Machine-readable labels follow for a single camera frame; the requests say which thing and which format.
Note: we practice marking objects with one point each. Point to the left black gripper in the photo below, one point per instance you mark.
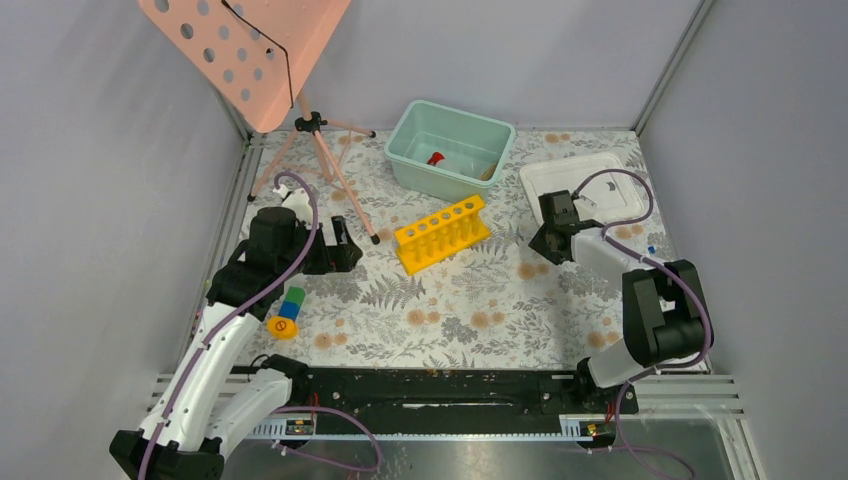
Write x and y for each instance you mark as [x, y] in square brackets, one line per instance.
[339, 258]

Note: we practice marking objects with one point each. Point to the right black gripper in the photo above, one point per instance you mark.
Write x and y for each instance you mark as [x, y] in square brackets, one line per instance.
[539, 244]

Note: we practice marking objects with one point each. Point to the yellow test tube rack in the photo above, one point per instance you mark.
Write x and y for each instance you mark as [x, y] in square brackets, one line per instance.
[440, 235]

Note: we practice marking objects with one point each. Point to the white wash bottle red cap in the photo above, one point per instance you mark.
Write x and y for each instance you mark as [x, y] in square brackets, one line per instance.
[438, 160]

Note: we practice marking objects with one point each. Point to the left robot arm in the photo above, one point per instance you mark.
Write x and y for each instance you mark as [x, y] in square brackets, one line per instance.
[184, 436]

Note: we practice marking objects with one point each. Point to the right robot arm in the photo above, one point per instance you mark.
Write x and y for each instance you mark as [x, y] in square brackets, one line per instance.
[664, 315]

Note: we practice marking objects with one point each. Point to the white plastic bin lid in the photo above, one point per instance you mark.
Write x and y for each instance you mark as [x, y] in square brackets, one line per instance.
[607, 198]

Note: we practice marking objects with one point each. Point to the yellow capped bottle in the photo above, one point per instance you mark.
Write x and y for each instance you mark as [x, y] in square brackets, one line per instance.
[282, 328]

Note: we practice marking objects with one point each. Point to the floral patterned table mat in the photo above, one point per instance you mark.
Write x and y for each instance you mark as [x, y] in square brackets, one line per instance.
[495, 305]

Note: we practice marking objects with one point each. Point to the mint green plastic bin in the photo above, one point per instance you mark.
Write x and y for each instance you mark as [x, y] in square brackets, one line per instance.
[474, 141]

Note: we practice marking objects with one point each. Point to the pink perforated music stand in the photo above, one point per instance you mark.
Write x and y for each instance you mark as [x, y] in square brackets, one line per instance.
[258, 55]

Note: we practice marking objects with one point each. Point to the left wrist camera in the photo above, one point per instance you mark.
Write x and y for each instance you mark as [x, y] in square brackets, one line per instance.
[298, 201]

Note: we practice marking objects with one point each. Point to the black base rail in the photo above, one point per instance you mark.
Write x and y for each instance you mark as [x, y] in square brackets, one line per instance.
[412, 402]

